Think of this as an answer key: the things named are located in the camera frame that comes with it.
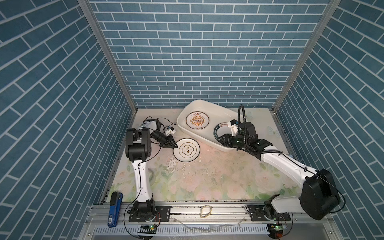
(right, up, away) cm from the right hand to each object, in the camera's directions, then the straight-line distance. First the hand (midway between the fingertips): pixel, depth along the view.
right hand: (217, 138), depth 81 cm
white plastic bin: (+4, +15, +32) cm, 36 cm away
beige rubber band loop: (-9, -37, -5) cm, 39 cm away
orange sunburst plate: (-11, +10, +30) cm, 34 cm away
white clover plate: (-17, -10, +15) cm, 25 cm away
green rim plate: (+6, +3, +23) cm, 24 cm away
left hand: (-26, -7, +17) cm, 32 cm away
